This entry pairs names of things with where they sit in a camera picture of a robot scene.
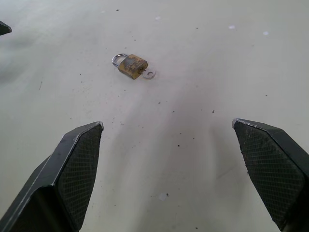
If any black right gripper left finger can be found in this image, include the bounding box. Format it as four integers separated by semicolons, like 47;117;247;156
0;121;104;232

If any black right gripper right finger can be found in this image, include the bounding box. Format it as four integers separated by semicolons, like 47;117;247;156
231;118;309;232

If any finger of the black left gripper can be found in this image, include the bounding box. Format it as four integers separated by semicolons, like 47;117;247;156
0;20;12;36

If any small silver key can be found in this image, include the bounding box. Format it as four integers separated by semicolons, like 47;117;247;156
140;69;157;79

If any brass padlock with steel shackle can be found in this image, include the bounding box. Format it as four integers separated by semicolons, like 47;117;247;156
112;53;148;80

